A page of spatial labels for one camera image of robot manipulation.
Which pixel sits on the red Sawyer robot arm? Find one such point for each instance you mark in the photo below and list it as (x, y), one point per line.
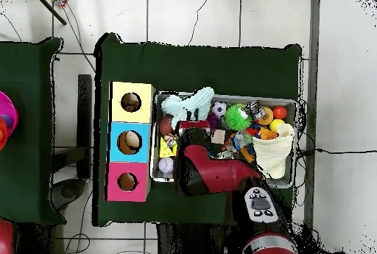
(223, 174)

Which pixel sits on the shallow mesh bin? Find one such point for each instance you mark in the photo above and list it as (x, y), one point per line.
(265, 98)

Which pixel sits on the white baseball toy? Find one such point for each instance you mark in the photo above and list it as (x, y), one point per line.
(165, 165)

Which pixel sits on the black and white soccer ball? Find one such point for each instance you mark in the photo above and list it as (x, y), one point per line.
(219, 108)

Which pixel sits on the black rod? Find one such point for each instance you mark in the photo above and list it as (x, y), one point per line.
(50, 8)

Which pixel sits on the large green spiky eyed ball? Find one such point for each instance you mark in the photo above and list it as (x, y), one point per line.
(235, 118)

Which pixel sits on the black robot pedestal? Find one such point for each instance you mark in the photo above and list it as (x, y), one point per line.
(188, 240)

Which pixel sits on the wooden box with three holes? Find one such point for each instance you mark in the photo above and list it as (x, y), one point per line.
(144, 148)

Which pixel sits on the dark green side tablecloth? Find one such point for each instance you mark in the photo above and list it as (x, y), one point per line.
(29, 103)

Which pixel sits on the cream knitted cloth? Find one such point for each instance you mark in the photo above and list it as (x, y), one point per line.
(272, 151)

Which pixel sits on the mint green cloth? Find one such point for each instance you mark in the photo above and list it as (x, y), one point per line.
(176, 108)

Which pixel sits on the pink bowl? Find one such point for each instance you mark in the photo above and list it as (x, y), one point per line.
(10, 109)

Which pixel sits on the brown football toy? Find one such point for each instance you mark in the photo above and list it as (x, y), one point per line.
(165, 126)

